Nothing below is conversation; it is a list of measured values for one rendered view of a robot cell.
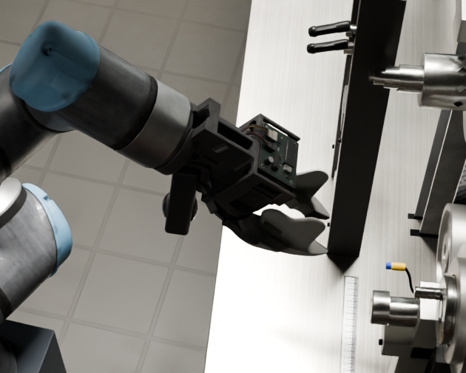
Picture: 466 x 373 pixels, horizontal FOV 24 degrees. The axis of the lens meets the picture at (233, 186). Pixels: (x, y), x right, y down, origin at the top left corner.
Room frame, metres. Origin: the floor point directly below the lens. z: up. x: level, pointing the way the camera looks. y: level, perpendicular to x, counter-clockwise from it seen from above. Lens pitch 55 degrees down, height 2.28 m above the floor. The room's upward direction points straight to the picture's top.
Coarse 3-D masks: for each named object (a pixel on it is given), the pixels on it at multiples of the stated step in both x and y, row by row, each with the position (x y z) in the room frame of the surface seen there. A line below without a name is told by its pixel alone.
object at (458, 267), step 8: (456, 264) 0.59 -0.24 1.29; (464, 264) 0.58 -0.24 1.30; (448, 272) 0.61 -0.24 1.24; (456, 272) 0.58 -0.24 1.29; (464, 272) 0.57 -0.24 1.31; (456, 280) 0.57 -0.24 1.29; (464, 280) 0.56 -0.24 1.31; (464, 288) 0.55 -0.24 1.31; (464, 296) 0.54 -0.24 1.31; (464, 304) 0.53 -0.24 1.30; (456, 312) 0.53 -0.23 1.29; (464, 312) 0.53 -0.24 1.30; (456, 320) 0.52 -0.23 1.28; (464, 320) 0.52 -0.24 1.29; (456, 328) 0.52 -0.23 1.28; (464, 328) 0.51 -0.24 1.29; (456, 336) 0.51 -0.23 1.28; (464, 336) 0.51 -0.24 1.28; (456, 344) 0.50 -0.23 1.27; (448, 352) 0.51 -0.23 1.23; (456, 352) 0.50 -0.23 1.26; (448, 360) 0.50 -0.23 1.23; (456, 360) 0.50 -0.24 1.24
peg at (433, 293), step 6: (414, 288) 0.58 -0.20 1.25; (420, 288) 0.58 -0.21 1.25; (426, 288) 0.58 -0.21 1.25; (432, 288) 0.58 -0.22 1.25; (438, 288) 0.58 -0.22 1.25; (414, 294) 0.58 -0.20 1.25; (420, 294) 0.57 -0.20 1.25; (426, 294) 0.57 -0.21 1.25; (432, 294) 0.57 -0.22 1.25; (438, 294) 0.57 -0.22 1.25
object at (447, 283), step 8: (440, 280) 0.59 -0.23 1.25; (448, 280) 0.57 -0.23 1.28; (440, 288) 0.58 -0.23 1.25; (448, 288) 0.56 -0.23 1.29; (456, 288) 0.56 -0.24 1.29; (440, 296) 0.57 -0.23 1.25; (448, 296) 0.55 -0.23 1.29; (456, 296) 0.55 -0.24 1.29; (440, 304) 0.56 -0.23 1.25; (448, 304) 0.54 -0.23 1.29; (456, 304) 0.54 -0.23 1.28; (440, 312) 0.55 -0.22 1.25; (448, 312) 0.54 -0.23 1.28; (440, 320) 0.55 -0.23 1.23; (448, 320) 0.53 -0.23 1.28; (440, 328) 0.54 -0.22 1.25; (448, 328) 0.52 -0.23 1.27; (440, 336) 0.53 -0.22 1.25; (448, 336) 0.52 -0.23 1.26; (448, 344) 0.52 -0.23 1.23
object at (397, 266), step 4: (388, 264) 0.62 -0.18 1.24; (392, 264) 0.62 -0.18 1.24; (396, 264) 0.62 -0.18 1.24; (400, 264) 0.62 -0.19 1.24; (404, 264) 0.62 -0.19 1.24; (388, 268) 0.62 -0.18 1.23; (392, 268) 0.62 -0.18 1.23; (396, 268) 0.62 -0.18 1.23; (400, 268) 0.62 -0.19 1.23; (404, 268) 0.62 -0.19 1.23; (408, 272) 0.62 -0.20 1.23; (408, 276) 0.61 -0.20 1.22; (412, 288) 0.61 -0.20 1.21; (412, 292) 0.60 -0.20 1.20
